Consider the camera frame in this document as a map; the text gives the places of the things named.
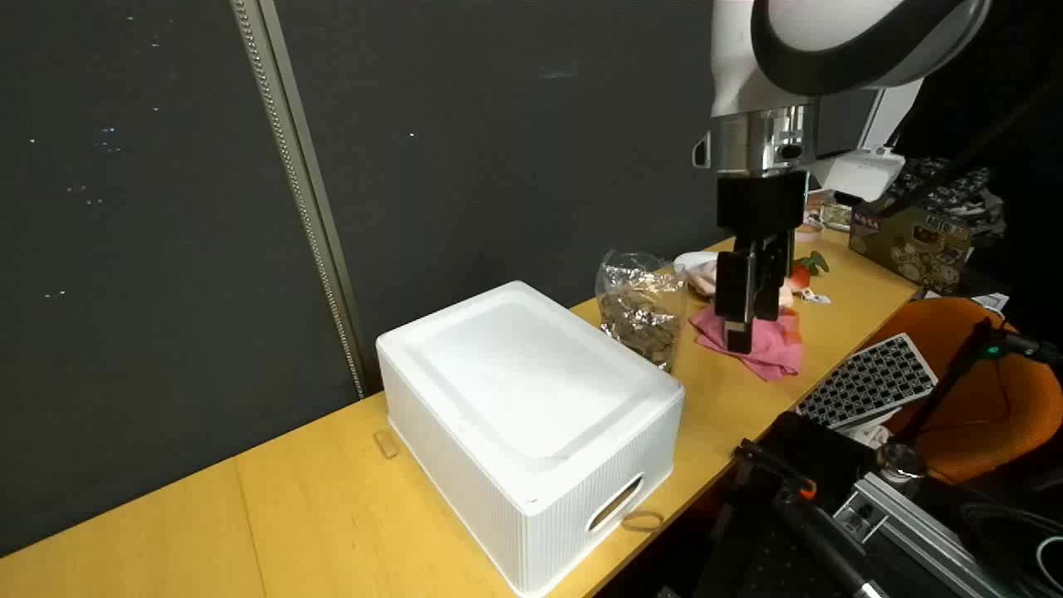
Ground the white wall strip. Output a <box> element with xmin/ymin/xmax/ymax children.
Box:
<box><xmin>861</xmin><ymin>80</ymin><xmax>922</xmax><ymax>155</ymax></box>

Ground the white cloth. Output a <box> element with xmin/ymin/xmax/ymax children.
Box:
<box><xmin>671</xmin><ymin>248</ymin><xmax>724</xmax><ymax>300</ymax></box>

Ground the patterned cardboard box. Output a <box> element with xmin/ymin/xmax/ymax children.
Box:
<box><xmin>847</xmin><ymin>207</ymin><xmax>975</xmax><ymax>294</ymax></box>

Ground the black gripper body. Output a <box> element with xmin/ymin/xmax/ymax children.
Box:
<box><xmin>715</xmin><ymin>169</ymin><xmax>809</xmax><ymax>263</ymax></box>

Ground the aluminium extrusion bar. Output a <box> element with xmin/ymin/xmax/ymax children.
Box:
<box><xmin>832</xmin><ymin>472</ymin><xmax>1007</xmax><ymax>598</ymax></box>

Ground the pink cloth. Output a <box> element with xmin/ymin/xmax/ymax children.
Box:
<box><xmin>689</xmin><ymin>301</ymin><xmax>806</xmax><ymax>382</ymax></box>

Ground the red strawberry toy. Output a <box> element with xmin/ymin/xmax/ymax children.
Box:
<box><xmin>787</xmin><ymin>248</ymin><xmax>832</xmax><ymax>310</ymax></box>

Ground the black device green light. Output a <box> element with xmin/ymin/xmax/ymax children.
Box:
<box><xmin>960</xmin><ymin>319</ymin><xmax>1063</xmax><ymax>375</ymax></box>

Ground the black clamp stand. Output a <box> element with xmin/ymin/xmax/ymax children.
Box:
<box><xmin>724</xmin><ymin>410</ymin><xmax>889</xmax><ymax>598</ymax></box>

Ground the black crumpled bag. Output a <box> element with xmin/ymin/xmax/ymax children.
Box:
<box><xmin>889</xmin><ymin>155</ymin><xmax>1011</xmax><ymax>242</ymax></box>

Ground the grey metal wall strip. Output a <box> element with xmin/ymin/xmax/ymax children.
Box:
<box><xmin>229</xmin><ymin>0</ymin><xmax>371</xmax><ymax>395</ymax></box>

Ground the white plastic storage box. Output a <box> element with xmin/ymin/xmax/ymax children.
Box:
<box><xmin>376</xmin><ymin>280</ymin><xmax>687</xmax><ymax>598</ymax></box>

